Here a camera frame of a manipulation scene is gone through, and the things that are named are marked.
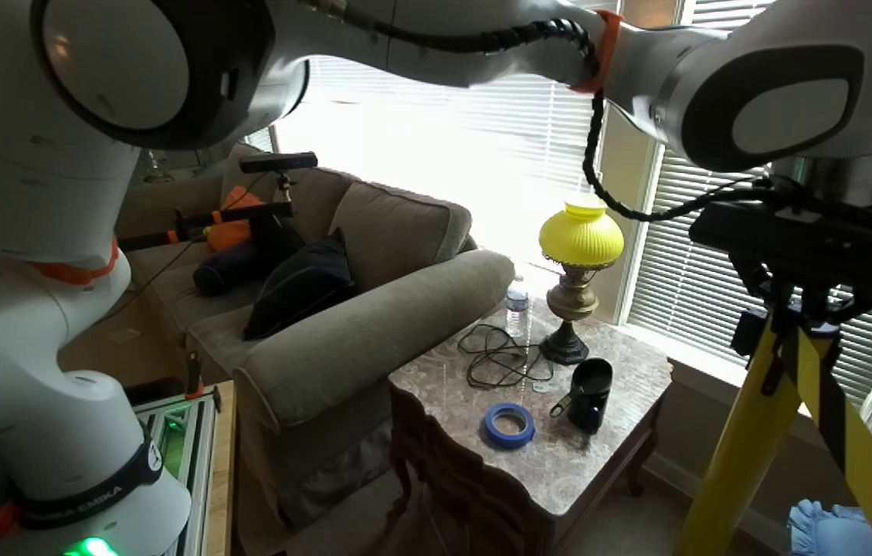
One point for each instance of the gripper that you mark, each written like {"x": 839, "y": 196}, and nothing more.
{"x": 810, "y": 289}

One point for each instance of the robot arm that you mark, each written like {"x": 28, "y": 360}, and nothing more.
{"x": 34, "y": 371}

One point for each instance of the window with white blinds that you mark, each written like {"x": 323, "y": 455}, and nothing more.
{"x": 683, "y": 286}
{"x": 482, "y": 147}

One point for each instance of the lamp with yellow shade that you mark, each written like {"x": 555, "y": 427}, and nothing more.
{"x": 581, "y": 235}

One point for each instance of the person's hand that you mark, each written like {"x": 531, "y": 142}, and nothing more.
{"x": 837, "y": 533}

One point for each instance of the black mug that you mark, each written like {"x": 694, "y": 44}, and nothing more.
{"x": 588, "y": 398}

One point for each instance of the clear water bottle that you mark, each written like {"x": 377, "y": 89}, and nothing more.
{"x": 517, "y": 309}

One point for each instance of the marble top side table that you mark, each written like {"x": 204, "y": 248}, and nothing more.
{"x": 559, "y": 448}

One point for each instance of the blue tape roll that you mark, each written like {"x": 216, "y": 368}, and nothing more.
{"x": 491, "y": 428}

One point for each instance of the beige sofa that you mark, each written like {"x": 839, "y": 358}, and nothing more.
{"x": 374, "y": 332}

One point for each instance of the large navy pillow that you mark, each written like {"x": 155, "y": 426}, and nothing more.
{"x": 300, "y": 286}

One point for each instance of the orange soft toy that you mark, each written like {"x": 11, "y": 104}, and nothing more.
{"x": 231, "y": 228}

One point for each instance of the small navy pillow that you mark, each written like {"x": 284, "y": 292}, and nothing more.
{"x": 227, "y": 270}

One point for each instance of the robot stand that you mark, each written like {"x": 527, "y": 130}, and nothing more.
{"x": 188, "y": 455}

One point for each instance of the camera on mount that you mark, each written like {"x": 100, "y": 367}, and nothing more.
{"x": 277, "y": 163}

